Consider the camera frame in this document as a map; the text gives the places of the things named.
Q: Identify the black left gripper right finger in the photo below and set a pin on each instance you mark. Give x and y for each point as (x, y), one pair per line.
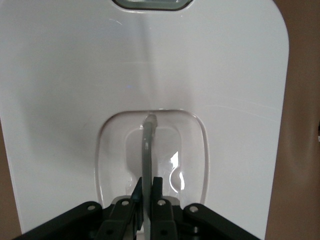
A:
(162, 220)

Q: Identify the white plastic box lid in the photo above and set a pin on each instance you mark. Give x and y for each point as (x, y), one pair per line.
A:
(75, 75)

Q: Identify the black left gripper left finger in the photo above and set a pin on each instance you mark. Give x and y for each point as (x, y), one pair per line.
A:
(120, 217)

